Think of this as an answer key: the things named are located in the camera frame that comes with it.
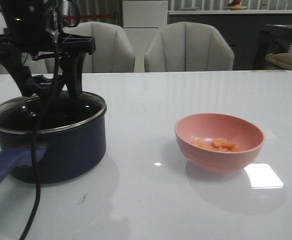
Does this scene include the red belt barrier stanchion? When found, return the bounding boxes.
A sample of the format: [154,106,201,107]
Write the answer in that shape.
[68,12,119,26]

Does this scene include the glass lid with blue knob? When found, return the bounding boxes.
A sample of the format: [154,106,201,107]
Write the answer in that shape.
[0,74,107,135]

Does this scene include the right grey upholstered chair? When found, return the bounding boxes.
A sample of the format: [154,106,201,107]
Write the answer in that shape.
[144,21,235,72]

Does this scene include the dark washing machine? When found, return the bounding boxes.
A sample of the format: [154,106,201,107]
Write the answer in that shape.
[253,24,292,70]

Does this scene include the grey pleated curtain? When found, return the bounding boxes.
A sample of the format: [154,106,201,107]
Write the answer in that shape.
[77,0,123,26]

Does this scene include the grey upholstered chair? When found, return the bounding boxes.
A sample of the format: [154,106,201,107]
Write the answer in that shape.
[44,21,136,74]
[144,21,235,72]

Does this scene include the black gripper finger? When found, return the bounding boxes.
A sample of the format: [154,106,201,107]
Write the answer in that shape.
[0,51,34,97]
[60,52,86,99]

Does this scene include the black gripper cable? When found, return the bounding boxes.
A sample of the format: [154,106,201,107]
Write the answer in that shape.
[18,7,61,240]

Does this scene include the dark blue saucepan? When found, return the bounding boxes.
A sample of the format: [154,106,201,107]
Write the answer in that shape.
[0,91,107,201]

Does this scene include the left grey upholstered chair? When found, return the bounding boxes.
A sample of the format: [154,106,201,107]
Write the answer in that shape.
[44,21,136,74]

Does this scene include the white refrigerator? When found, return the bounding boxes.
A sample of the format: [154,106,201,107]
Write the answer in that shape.
[122,0,168,73]

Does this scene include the pink bowl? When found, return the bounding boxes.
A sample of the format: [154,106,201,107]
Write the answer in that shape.
[175,113,265,173]

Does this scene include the orange ham slices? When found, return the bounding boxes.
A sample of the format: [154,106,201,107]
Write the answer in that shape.
[191,137,245,152]

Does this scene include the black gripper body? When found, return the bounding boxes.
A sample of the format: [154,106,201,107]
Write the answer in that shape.
[0,0,96,55]

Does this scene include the tan cushion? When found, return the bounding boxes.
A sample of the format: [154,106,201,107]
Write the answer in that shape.
[265,52,292,71]

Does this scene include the grey kitchen counter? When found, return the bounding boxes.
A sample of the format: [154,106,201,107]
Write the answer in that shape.
[168,10,292,70]

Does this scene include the fruit plate on counter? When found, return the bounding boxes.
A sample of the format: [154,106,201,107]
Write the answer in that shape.
[227,0,248,11]

